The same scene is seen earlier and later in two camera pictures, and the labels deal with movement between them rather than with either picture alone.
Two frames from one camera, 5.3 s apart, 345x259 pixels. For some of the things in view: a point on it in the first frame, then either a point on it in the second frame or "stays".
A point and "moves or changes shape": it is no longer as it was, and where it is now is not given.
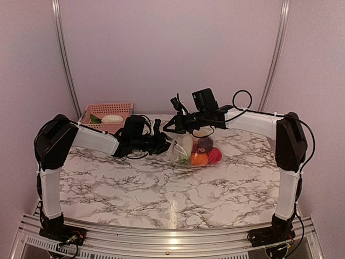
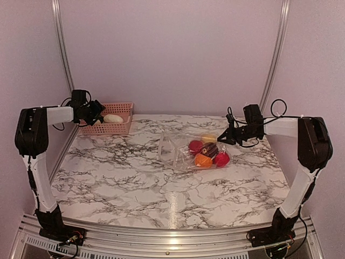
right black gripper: x=179 y=124 -> x=230 y=137
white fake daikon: x=112 y=118 stays
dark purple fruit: x=205 y=144 -> x=209 y=149
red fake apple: x=214 y=156 -> x=221 y=159
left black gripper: x=160 y=143 -> x=98 y=108
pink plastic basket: x=121 y=109 stays
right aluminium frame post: x=285 y=10 stays
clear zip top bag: x=193 y=150 moves or changes shape
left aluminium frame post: x=55 y=5 stays
